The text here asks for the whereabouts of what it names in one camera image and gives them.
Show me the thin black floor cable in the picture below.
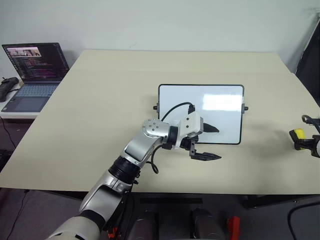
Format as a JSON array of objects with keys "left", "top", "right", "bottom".
[{"left": 0, "top": 115, "right": 16, "bottom": 152}]

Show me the black-framed whiteboard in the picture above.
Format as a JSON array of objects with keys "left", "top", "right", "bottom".
[{"left": 152, "top": 83, "right": 249, "bottom": 146}]

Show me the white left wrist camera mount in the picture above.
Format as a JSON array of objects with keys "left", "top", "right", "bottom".
[{"left": 173, "top": 112, "right": 205, "bottom": 151}]

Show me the yellow block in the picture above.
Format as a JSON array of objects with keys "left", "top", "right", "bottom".
[{"left": 288, "top": 128, "right": 306, "bottom": 151}]

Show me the open dark-screen laptop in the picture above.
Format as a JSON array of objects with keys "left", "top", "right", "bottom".
[{"left": 1, "top": 42, "right": 71, "bottom": 113}]

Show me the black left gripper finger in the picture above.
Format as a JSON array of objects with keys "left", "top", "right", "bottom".
[
  {"left": 202, "top": 122, "right": 221, "bottom": 134},
  {"left": 188, "top": 140, "right": 223, "bottom": 162}
]

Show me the red plastic part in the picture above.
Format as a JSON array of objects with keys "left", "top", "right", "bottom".
[{"left": 226, "top": 215, "right": 241, "bottom": 240}]

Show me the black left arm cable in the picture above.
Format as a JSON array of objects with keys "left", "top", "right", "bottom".
[{"left": 146, "top": 101, "right": 196, "bottom": 175}]

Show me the black table frame bar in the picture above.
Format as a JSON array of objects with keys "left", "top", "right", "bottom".
[{"left": 241, "top": 193, "right": 320, "bottom": 210}]

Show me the thick black floor cable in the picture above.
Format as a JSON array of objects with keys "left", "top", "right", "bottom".
[{"left": 287, "top": 199, "right": 320, "bottom": 240}]

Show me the black handheld controller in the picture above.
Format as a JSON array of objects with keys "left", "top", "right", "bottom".
[{"left": 0, "top": 76, "right": 21, "bottom": 103}]

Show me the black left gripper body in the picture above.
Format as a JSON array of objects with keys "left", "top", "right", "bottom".
[{"left": 179, "top": 134, "right": 200, "bottom": 151}]

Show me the black backdrop panel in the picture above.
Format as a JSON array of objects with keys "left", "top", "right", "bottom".
[{"left": 294, "top": 14, "right": 320, "bottom": 107}]

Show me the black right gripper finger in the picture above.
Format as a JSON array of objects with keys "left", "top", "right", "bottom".
[{"left": 298, "top": 139, "right": 315, "bottom": 151}]

